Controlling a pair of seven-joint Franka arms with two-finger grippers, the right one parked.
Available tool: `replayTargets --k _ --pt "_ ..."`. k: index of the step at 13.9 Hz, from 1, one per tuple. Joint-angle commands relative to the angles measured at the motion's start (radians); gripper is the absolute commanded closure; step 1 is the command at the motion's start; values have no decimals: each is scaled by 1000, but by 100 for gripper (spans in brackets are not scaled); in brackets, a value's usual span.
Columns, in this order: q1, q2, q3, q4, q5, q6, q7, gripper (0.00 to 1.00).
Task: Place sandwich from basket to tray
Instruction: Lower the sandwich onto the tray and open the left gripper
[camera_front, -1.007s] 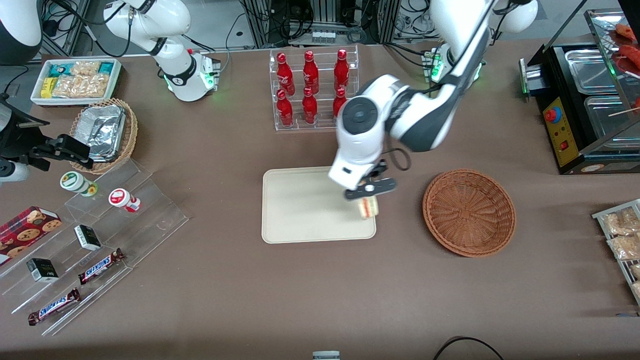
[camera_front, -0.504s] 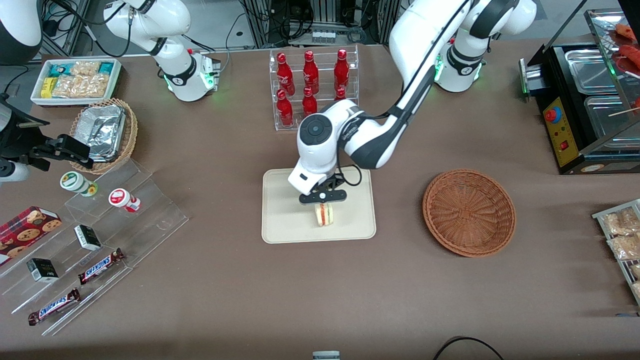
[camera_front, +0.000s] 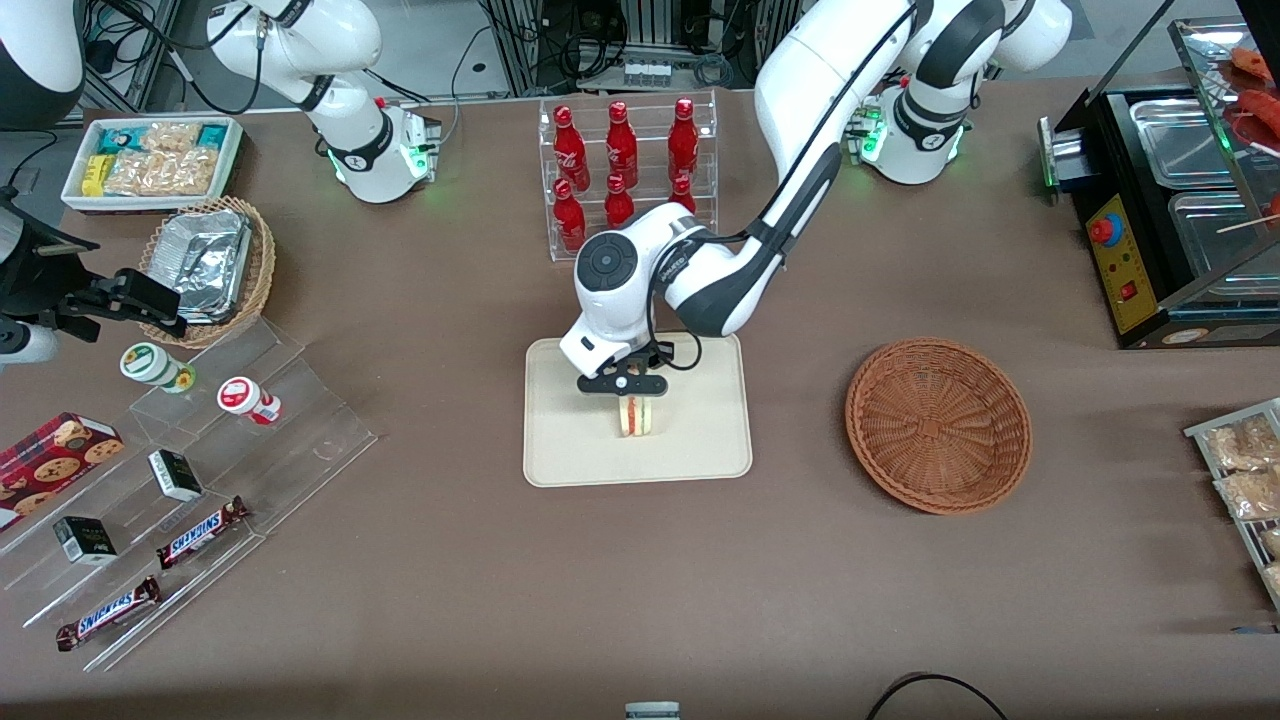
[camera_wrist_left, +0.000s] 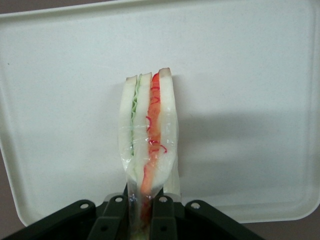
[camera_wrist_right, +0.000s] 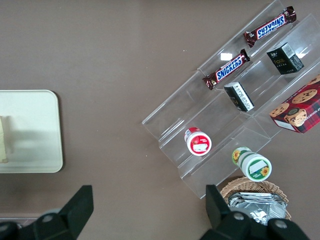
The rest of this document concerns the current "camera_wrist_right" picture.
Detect Snickers chocolate bar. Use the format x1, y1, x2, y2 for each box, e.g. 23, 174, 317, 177
202, 48, 251, 91
243, 6, 298, 49

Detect cream plastic tray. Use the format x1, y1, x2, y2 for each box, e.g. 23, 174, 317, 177
0, 89, 64, 174

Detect red tartan cookie box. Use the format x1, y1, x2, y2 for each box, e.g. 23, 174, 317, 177
268, 74, 320, 135

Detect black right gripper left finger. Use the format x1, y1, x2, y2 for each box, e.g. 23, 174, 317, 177
0, 184, 95, 240

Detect light tan wicker basket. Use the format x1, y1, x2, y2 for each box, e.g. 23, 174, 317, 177
219, 176, 292, 221

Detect silver foil packets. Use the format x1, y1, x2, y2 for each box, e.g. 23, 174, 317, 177
226, 191, 289, 226

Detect small black coffee box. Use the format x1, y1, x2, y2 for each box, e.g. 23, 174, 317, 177
223, 81, 256, 113
266, 42, 305, 76

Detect green lidded yogurt cup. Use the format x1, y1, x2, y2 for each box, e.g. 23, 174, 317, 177
231, 146, 273, 182

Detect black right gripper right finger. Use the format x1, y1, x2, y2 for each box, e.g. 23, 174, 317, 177
198, 184, 311, 240

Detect red lidded yogurt cup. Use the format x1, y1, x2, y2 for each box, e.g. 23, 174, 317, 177
184, 126, 213, 157

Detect triangle sandwich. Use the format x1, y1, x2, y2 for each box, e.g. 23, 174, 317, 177
0, 115, 12, 164

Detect clear acrylic stepped shelf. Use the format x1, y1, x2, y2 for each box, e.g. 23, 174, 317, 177
141, 0, 320, 200

